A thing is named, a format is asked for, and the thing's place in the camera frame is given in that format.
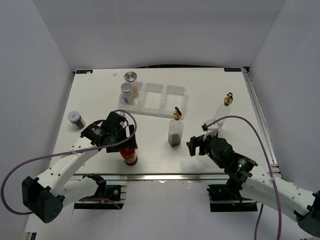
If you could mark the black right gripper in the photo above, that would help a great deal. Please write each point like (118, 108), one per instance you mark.
(198, 141)

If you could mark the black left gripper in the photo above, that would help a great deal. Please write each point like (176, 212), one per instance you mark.
(129, 144)

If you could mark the white blue-label silver-lid shaker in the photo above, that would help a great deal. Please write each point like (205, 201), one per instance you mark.
(127, 93)

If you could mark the beige powder silver-lid jar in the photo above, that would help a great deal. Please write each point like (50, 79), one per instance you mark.
(131, 78)

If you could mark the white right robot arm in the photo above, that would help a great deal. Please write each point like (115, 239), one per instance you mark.
(248, 180)

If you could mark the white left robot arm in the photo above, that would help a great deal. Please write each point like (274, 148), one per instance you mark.
(48, 193)

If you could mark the glass bottle with dark sauce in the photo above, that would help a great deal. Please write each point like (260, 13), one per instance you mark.
(176, 128)

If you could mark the white-lid dark spice jar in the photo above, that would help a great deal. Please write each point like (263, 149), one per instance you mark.
(76, 119)

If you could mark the red-cap brown sauce bottle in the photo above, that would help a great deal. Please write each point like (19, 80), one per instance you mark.
(129, 156)

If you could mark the clear glass oil bottle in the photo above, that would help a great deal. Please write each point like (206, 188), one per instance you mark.
(224, 109)

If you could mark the white three-compartment plastic tray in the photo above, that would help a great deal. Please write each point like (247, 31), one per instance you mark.
(156, 100)

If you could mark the left blue corner sticker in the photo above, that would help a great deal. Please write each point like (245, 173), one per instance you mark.
(84, 71)

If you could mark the blue corner sticker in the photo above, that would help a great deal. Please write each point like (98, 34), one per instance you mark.
(84, 71)
(232, 69)

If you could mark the right blue corner sticker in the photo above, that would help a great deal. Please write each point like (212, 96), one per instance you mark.
(232, 69)

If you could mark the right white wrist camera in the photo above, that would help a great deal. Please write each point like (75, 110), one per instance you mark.
(210, 131)

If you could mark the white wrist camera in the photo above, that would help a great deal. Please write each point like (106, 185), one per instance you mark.
(210, 131)
(122, 114)

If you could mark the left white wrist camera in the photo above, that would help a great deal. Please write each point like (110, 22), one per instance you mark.
(122, 114)

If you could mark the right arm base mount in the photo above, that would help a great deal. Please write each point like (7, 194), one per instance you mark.
(220, 201)

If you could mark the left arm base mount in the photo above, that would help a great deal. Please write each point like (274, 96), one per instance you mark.
(106, 197)

